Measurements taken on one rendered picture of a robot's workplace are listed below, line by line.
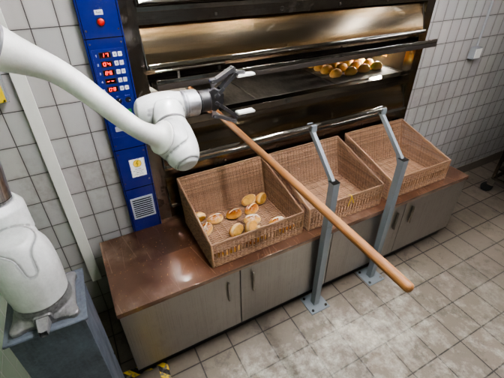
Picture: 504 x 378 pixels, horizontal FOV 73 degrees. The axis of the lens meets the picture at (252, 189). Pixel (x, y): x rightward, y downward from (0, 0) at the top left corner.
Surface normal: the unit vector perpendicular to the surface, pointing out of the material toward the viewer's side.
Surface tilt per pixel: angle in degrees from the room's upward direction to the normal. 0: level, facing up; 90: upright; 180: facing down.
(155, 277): 0
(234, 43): 70
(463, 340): 0
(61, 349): 90
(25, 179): 90
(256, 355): 0
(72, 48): 90
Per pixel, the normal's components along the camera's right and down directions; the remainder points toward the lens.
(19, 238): 0.07, -0.77
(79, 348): 0.43, 0.51
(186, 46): 0.44, 0.19
